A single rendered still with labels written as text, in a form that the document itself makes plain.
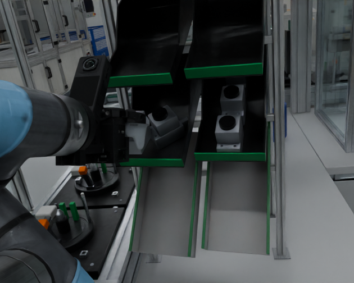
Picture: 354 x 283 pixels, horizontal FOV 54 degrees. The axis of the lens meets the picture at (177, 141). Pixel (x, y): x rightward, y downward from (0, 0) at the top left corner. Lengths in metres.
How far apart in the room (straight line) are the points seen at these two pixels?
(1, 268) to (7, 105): 0.13
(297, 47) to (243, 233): 1.21
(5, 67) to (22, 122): 5.83
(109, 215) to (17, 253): 0.64
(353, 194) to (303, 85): 0.65
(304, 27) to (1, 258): 1.64
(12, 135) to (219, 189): 0.53
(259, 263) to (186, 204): 0.26
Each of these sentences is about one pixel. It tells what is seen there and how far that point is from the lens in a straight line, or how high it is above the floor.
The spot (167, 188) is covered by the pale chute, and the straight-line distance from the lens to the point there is 0.79.
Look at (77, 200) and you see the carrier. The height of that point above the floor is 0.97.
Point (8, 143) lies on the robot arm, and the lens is 0.34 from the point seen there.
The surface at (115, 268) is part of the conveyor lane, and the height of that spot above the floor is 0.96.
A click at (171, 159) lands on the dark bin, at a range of 0.64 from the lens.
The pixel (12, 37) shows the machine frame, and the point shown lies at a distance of 2.02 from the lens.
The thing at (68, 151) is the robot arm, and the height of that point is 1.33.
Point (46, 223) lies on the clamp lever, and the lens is 0.83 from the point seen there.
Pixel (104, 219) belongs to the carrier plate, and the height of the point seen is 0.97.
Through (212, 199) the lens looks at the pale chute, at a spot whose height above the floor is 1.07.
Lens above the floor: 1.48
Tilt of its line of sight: 23 degrees down
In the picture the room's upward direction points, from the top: 8 degrees counter-clockwise
